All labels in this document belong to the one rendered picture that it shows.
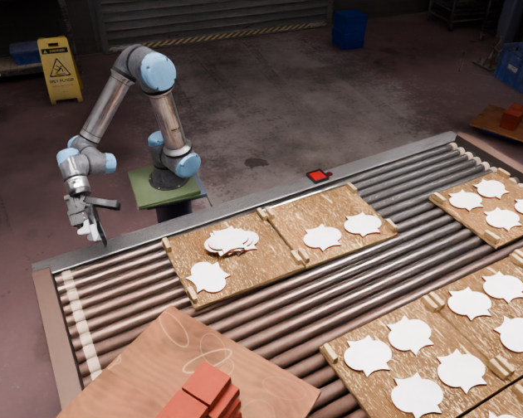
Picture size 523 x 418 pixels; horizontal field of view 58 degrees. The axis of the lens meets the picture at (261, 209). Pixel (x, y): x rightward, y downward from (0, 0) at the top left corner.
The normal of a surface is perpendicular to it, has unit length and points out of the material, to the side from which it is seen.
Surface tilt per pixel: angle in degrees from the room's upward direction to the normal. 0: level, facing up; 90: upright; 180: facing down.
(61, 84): 78
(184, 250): 0
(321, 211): 0
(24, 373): 0
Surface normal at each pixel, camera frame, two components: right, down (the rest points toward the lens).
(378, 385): 0.01, -0.78
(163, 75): 0.65, 0.38
